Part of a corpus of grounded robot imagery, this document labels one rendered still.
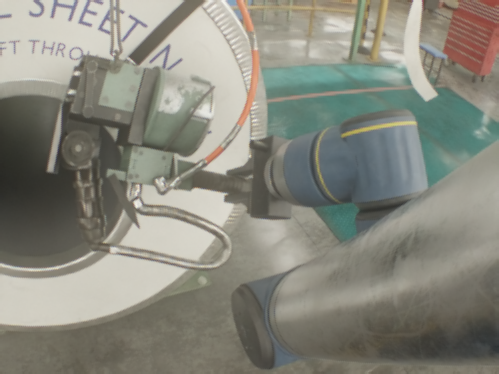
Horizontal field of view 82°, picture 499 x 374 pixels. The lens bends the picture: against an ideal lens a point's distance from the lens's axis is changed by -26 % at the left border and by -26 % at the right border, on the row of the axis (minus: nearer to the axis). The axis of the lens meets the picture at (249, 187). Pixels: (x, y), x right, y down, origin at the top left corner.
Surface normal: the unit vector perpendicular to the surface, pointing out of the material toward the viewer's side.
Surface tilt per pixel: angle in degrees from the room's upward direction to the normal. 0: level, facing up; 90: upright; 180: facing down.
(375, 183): 69
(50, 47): 90
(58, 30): 90
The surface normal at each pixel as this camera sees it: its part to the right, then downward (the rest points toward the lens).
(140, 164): 0.56, 0.06
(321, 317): -0.95, 0.12
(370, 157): -0.64, 0.11
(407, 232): -0.88, -0.47
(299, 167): -0.81, -0.01
